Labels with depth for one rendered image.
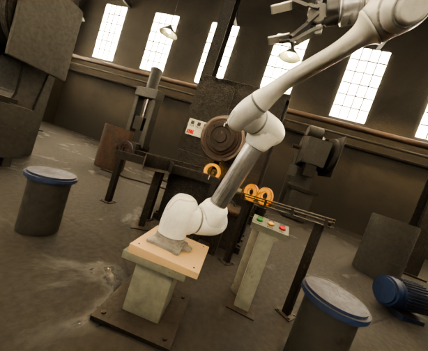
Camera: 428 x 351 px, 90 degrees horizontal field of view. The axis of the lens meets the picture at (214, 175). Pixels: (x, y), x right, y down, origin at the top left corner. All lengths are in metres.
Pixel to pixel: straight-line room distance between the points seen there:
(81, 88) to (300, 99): 9.78
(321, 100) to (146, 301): 8.37
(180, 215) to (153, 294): 0.42
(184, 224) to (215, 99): 1.71
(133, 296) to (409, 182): 8.90
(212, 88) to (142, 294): 2.07
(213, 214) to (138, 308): 0.60
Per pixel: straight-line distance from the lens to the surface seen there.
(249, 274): 1.56
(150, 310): 1.30
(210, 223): 1.19
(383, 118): 9.25
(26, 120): 3.55
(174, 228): 1.11
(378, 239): 3.96
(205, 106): 2.53
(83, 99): 12.33
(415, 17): 0.73
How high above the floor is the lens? 0.89
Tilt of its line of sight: 4 degrees down
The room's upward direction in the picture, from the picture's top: 19 degrees clockwise
